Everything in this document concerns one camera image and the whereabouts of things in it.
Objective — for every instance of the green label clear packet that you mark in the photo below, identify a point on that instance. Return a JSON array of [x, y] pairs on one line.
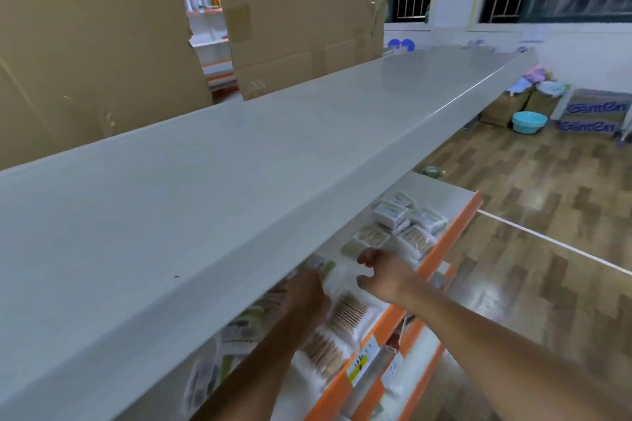
[[201, 383], [241, 332]]

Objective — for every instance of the taped brown cardboard sheet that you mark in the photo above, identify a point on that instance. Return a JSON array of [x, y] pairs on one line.
[[301, 11]]

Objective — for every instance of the cardboard box with blue print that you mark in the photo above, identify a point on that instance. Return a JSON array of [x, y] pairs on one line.
[[595, 112]]

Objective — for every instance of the large brown cardboard sheet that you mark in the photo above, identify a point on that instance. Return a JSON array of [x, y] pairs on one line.
[[94, 41]]

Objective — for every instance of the teal plastic basin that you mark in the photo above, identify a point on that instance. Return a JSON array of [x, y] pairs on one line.
[[528, 122]]

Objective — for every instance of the plain brown cardboard box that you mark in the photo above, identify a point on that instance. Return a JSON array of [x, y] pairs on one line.
[[540, 104], [503, 110]]

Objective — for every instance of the person's right forearm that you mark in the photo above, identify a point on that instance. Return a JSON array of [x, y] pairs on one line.
[[493, 351]]

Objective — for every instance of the person's right thumb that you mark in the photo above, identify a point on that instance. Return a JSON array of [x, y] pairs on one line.
[[366, 282]]

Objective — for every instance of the person's right hand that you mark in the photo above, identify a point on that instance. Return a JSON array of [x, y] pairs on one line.
[[395, 277]]

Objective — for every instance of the background shelving with products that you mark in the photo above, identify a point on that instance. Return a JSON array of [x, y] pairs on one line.
[[205, 1]]

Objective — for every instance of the green bottle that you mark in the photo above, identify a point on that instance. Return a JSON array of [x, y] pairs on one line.
[[433, 171]]

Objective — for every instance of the pink cloth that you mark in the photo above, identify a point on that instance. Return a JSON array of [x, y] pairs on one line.
[[535, 74]]

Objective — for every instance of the white cotton swab box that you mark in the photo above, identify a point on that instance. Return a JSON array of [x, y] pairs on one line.
[[430, 221], [390, 214], [404, 198]]

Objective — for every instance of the white shelf with orange edge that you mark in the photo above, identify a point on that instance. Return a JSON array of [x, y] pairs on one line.
[[437, 189]]

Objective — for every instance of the white plastic bag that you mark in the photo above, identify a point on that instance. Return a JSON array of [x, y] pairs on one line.
[[551, 88]]

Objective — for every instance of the white top shelf board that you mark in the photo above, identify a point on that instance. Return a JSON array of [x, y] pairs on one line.
[[247, 164]]

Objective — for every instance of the person's left hand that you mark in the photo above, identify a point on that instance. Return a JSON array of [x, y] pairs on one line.
[[306, 304]]

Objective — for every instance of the wooden cotton swab packet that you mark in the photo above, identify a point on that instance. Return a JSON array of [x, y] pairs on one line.
[[416, 240], [350, 312], [325, 354], [373, 237]]

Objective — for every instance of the light blue cloth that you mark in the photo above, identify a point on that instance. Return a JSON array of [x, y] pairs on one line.
[[519, 86]]

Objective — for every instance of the person's left forearm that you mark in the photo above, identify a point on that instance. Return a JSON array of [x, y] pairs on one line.
[[256, 376]]

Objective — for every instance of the person's left fingers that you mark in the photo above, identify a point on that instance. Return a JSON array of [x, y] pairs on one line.
[[308, 277]]

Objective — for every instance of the blue round object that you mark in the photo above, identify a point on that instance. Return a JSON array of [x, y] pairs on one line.
[[401, 44]]

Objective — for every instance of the yellow white price label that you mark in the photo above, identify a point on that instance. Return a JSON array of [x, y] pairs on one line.
[[364, 361]]

